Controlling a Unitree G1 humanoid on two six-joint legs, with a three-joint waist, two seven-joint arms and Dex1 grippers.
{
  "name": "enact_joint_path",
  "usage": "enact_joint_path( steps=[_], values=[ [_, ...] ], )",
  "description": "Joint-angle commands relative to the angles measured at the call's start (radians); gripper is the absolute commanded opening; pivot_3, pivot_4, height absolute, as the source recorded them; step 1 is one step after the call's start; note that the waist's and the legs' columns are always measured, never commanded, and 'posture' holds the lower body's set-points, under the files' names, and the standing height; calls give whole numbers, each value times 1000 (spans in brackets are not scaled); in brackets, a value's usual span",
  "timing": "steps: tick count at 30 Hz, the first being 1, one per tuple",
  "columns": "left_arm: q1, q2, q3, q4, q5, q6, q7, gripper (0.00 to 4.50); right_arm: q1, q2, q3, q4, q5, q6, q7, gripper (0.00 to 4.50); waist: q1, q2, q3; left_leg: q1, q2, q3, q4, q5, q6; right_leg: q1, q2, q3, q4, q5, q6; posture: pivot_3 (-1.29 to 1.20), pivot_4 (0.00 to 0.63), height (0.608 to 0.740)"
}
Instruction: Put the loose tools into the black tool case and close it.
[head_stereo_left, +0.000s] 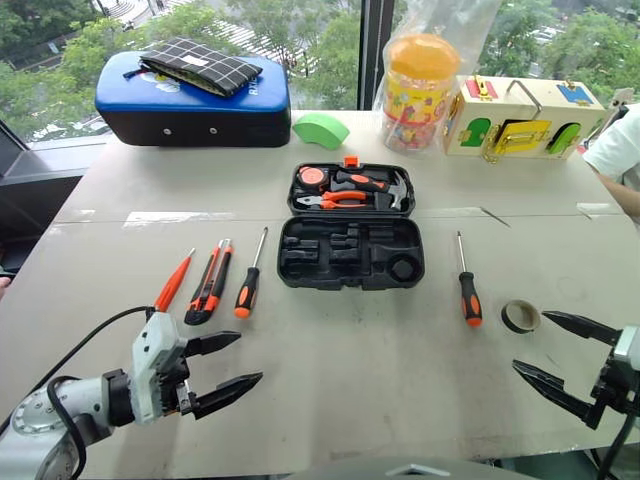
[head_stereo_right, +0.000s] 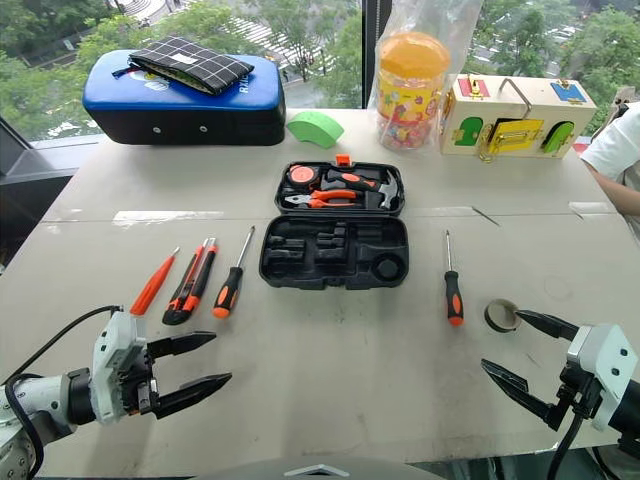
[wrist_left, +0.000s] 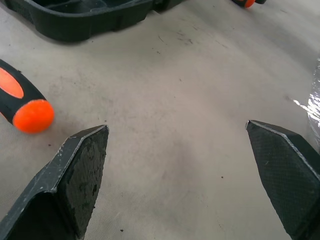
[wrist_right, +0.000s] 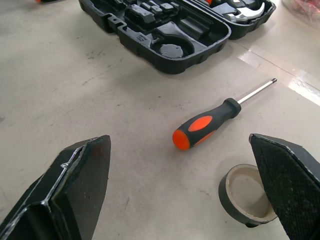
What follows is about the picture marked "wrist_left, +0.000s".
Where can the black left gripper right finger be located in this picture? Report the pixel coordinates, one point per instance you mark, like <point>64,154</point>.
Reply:
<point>287,175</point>

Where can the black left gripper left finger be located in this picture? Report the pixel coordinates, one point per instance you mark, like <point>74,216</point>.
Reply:
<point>62,180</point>

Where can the small orange black tool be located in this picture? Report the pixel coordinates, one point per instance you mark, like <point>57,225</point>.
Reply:
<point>246,2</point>

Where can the black rugged case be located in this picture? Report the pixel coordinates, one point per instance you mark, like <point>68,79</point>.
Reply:
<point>75,27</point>

